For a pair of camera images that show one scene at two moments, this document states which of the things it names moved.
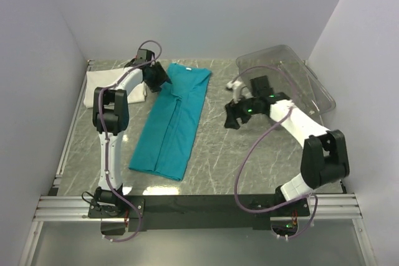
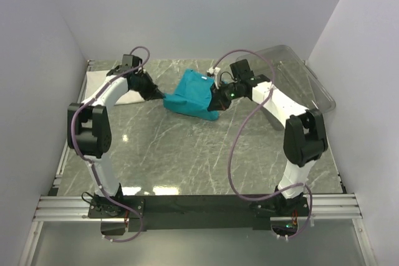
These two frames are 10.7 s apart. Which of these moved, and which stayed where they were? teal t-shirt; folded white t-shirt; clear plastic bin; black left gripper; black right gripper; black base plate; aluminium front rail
Moved: black left gripper; teal t-shirt; black right gripper
Stayed: folded white t-shirt; black base plate; aluminium front rail; clear plastic bin
